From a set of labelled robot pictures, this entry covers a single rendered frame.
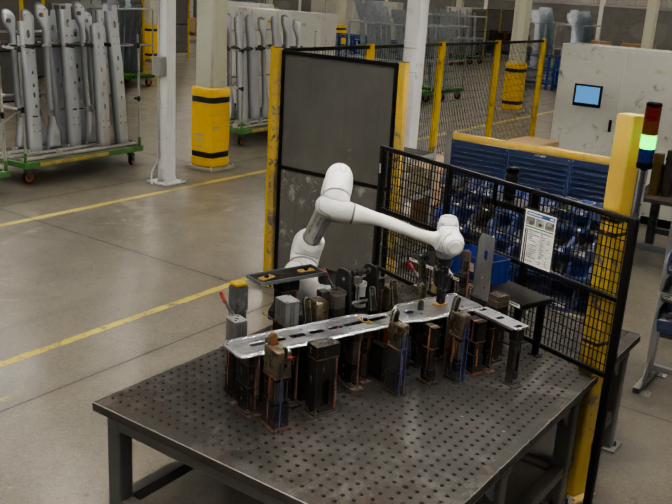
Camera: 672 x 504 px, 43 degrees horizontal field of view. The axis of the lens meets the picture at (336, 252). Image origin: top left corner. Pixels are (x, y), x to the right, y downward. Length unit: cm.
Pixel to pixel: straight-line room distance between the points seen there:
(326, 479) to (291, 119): 409
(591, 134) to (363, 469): 792
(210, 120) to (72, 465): 749
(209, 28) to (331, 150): 520
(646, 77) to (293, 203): 506
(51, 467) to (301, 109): 343
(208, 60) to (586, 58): 479
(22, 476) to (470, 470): 237
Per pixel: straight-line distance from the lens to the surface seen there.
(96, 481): 466
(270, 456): 346
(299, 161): 691
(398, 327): 385
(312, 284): 450
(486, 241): 436
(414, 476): 340
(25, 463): 488
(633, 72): 1063
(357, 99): 650
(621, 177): 419
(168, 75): 1073
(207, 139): 1169
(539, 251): 450
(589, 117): 1082
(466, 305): 431
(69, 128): 1167
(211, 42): 1158
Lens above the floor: 247
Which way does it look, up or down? 17 degrees down
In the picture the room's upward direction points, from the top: 4 degrees clockwise
